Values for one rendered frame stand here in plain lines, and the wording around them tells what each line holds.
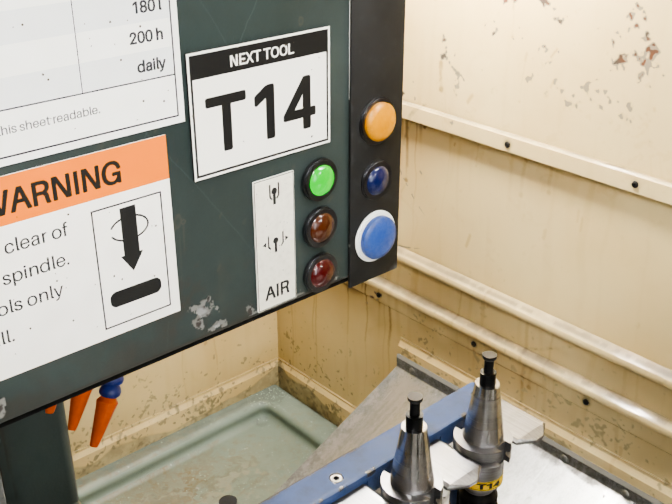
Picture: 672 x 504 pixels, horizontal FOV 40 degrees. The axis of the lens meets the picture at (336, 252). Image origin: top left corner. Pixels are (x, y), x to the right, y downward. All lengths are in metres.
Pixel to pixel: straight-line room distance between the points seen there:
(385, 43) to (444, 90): 0.94
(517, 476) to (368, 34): 1.14
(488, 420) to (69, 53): 0.66
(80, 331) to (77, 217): 0.06
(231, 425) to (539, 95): 1.06
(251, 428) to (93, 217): 1.64
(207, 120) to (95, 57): 0.08
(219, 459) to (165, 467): 0.11
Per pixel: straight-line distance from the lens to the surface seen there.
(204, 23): 0.49
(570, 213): 1.42
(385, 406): 1.76
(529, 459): 1.62
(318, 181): 0.56
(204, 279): 0.54
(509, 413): 1.08
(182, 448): 2.02
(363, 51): 0.57
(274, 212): 0.55
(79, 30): 0.46
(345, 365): 1.95
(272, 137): 0.53
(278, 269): 0.57
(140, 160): 0.49
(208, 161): 0.51
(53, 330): 0.50
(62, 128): 0.46
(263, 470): 1.98
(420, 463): 0.92
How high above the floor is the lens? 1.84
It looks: 26 degrees down
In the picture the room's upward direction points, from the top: straight up
